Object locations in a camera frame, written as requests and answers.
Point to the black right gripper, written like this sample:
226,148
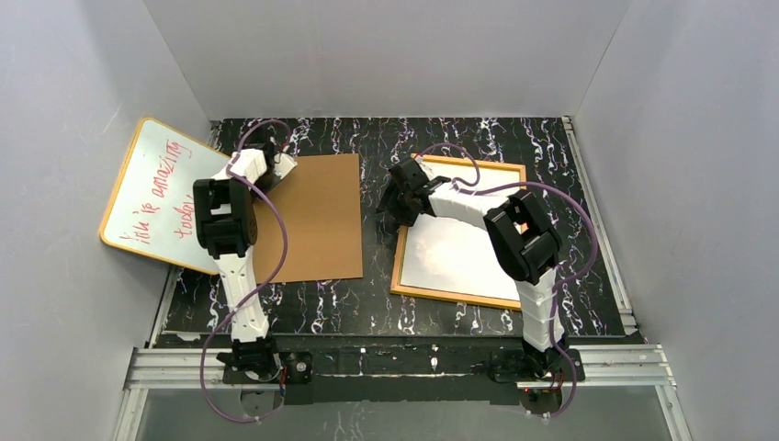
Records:
396,198

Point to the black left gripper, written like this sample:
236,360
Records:
267,179

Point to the brown cardboard backing board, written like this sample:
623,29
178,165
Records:
320,204

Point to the building photo print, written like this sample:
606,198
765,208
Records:
456,255

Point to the yellow wooden picture frame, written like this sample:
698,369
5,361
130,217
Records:
398,268

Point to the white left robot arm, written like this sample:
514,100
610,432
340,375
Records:
226,227

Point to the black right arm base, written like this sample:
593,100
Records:
546,372

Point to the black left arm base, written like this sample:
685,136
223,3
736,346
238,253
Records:
286,367

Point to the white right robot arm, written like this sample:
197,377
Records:
524,242

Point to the whiteboard with red writing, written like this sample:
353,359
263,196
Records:
151,210

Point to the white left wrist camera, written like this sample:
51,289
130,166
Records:
283,165

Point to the aluminium rail base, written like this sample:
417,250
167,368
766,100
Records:
603,366

